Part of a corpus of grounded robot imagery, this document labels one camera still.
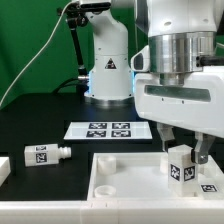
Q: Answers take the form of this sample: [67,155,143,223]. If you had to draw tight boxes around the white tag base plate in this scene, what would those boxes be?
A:
[64,121,152,140]

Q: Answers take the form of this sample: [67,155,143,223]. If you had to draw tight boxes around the white front obstacle rail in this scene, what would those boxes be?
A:
[0,200,224,224]

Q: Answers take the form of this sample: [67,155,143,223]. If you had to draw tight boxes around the black cables at base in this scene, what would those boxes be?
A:
[51,77,90,94]

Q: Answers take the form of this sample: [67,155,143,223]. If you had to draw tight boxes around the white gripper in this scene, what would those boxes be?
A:
[131,45,224,165]

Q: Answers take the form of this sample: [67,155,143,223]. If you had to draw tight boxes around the white left obstacle block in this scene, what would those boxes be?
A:
[0,157,11,186]

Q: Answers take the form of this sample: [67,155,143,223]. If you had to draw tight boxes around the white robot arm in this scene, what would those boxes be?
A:
[80,0,224,164]

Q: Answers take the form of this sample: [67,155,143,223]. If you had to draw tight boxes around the white square tabletop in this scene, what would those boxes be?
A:
[87,152,224,201]

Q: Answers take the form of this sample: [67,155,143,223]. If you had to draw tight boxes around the white cable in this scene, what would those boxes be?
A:
[0,0,78,108]

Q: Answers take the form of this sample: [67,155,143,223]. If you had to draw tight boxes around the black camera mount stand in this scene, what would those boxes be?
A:
[57,1,91,94]

